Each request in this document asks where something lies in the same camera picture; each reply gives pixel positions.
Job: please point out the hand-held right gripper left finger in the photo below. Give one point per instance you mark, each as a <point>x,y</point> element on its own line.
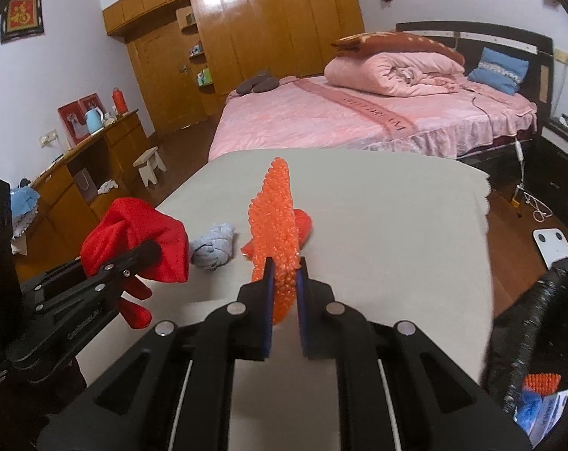
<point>268,300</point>

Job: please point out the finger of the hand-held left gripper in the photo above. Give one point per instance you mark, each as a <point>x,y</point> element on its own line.
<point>133,260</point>

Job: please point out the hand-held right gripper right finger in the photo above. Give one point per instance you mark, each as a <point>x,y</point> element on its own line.
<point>301,310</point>

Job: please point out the red cloth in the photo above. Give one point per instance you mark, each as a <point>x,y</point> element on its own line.
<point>138,225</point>

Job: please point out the grey knit cloth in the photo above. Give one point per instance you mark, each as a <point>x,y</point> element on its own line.
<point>211,246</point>

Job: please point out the orange bumpy cloth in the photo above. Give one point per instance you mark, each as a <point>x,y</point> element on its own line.
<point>542,382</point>
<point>274,211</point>

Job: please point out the black trash bag bin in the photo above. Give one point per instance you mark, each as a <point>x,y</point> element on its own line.
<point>524,319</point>

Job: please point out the blue plastic shoe cover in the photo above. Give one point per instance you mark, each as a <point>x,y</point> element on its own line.
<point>531,411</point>

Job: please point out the white cardboard box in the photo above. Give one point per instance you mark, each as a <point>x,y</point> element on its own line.
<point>554,416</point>

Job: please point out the white cloth on floor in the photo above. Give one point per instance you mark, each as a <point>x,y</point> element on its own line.
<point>107,187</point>

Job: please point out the grey paper bag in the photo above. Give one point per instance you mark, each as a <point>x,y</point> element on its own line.
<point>86,187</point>

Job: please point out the wooden sideboard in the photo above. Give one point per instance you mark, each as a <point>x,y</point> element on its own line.
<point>77,188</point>

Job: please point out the small white stool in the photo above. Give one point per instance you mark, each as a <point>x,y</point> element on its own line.
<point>150,162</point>

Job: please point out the blue frilly cloth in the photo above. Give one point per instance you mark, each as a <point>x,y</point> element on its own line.
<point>24,209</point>

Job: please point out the white cups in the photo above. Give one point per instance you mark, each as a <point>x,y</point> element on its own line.
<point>110,119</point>

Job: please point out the light blue kettle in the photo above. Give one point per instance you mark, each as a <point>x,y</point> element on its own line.
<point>95,121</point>

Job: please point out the large red picture box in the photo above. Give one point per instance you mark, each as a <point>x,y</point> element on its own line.
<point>72,124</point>

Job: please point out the red thermos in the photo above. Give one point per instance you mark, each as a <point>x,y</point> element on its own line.
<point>120,101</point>

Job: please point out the small red picture box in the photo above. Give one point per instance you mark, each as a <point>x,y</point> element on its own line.
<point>92,102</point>

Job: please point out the bed with pink bedspread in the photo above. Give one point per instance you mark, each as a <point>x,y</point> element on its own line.
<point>312,117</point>

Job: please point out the dark grey plush slipper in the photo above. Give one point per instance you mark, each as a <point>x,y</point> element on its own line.
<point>267,81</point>
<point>246,87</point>

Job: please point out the folded pink quilt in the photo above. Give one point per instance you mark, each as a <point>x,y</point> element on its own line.
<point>382,73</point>

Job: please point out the white bathroom scale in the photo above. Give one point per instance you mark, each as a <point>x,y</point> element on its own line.
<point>553,244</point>

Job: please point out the wooden wardrobe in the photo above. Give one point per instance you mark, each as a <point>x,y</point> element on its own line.
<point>265,33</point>

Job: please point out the brown pillow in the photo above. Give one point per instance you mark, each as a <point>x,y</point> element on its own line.
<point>392,42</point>

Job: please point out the black nightstand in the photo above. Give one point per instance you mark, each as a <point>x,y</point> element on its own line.
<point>559,183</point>

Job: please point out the blue pillow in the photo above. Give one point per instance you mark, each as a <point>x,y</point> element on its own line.
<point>498,70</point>

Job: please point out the black headboard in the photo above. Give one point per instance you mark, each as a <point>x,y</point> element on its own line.
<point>500,35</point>

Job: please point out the white wall socket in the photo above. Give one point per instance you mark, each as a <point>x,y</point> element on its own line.
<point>49,137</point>

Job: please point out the framed red wall picture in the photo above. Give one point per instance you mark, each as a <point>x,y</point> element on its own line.
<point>22,16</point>

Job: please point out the beige wall socket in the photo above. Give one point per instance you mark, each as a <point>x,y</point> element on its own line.
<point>564,56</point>

